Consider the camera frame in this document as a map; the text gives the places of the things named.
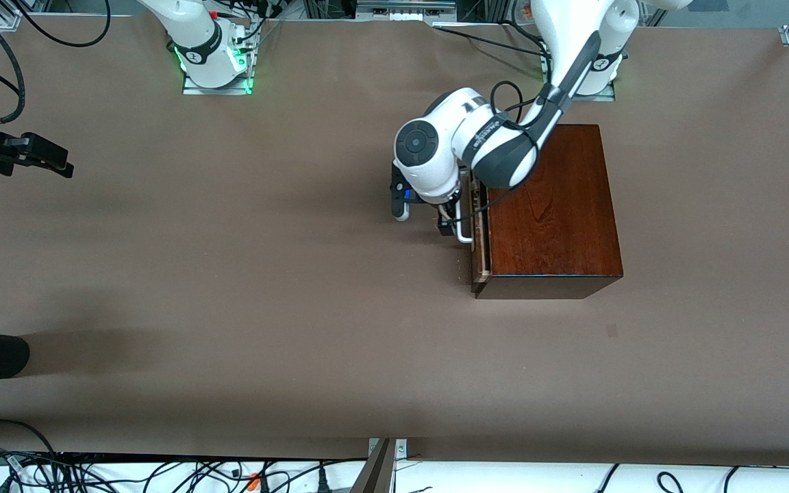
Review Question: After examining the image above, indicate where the black cable on table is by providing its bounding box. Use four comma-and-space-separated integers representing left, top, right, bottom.
432, 19, 549, 60

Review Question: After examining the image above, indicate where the dark brown wooden cabinet box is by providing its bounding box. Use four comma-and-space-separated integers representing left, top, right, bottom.
471, 124, 625, 300

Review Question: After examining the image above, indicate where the aluminium arm base plate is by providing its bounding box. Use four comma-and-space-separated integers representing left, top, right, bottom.
540, 41, 617, 102
182, 21, 258, 96

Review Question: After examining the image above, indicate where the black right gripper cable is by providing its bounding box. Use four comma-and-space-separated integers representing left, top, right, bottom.
0, 0, 26, 125

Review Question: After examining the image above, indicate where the aluminium bracket post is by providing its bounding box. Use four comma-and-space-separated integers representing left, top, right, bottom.
350, 438, 409, 493

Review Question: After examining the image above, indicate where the black hanging cable loop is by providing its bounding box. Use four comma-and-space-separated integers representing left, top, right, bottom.
18, 0, 112, 48

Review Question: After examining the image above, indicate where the wooden drawer with white handle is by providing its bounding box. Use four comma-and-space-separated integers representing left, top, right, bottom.
455, 171, 492, 283

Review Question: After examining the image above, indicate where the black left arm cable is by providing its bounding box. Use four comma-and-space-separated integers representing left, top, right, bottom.
439, 80, 556, 227

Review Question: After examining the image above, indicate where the grey power strip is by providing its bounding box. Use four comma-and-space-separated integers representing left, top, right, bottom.
355, 0, 458, 21

